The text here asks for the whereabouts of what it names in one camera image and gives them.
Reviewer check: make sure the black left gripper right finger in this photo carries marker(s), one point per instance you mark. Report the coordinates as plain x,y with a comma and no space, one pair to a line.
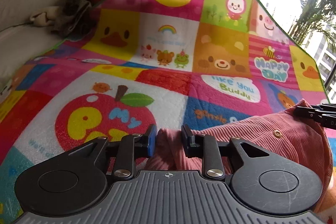
262,180

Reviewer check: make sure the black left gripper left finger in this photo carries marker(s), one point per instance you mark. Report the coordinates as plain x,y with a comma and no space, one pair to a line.
78,179

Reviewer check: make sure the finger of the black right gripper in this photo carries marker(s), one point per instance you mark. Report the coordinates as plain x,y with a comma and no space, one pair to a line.
324,114

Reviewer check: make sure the pink corduroy garment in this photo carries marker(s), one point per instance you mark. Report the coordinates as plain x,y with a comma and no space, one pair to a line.
300,140

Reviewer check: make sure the green palm plant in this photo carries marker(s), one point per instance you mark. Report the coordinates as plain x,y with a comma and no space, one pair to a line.
316,16

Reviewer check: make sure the beige sofa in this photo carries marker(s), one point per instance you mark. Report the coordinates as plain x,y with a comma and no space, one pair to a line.
26,19

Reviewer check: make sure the colourful cartoon play mat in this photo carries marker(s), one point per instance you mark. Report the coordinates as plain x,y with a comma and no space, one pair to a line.
215,65

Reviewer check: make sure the grey beige plush toy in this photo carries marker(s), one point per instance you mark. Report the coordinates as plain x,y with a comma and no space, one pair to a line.
64,19

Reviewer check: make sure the black window frame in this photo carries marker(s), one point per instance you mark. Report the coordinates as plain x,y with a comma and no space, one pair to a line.
330,84

